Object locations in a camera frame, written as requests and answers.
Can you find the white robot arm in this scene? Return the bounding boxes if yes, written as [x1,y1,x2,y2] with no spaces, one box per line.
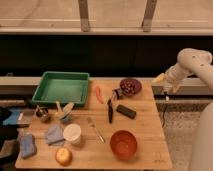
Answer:
[153,48,213,171]

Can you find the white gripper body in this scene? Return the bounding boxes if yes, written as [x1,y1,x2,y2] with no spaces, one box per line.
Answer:
[163,65,184,93]

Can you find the white paper cup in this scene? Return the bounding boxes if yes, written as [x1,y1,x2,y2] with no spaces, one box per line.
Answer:
[63,124,82,144]

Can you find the blue sponge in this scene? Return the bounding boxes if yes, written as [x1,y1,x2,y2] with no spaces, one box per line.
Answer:
[20,134,37,159]

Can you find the black handled knife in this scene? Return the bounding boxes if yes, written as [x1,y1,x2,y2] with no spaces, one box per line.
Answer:
[107,93,115,124]

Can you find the green plastic tray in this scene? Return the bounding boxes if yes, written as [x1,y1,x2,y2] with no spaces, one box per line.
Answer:
[32,71,90,107]

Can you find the small metal cup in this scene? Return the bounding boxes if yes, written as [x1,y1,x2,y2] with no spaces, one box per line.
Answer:
[35,106,50,123]

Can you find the yellow round bread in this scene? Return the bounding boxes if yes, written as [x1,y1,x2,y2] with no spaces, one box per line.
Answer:
[55,147,72,166]

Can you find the orange plastic bowl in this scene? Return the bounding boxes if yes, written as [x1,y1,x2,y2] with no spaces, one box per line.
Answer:
[110,130,138,160]

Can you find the small dark toy object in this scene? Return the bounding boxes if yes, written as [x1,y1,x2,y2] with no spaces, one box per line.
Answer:
[113,88,123,99]

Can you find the small blue cup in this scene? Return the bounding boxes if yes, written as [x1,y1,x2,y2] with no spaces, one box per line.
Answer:
[60,114,71,124]

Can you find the dark red bowl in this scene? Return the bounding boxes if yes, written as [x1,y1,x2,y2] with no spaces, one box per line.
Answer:
[120,78,142,96]

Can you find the blue object at left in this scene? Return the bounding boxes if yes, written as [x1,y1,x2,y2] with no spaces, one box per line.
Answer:
[3,109,23,125]

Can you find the black rectangular block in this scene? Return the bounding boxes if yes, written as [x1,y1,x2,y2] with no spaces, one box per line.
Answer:
[116,105,136,119]

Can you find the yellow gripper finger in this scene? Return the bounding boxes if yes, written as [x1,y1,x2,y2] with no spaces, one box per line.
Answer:
[152,73,166,83]
[172,84,180,93]

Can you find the orange carrot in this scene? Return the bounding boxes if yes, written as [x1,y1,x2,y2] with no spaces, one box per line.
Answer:
[95,86,104,104]

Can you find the blue grey cloth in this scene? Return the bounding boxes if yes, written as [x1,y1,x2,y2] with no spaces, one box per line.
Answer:
[45,125,65,146]

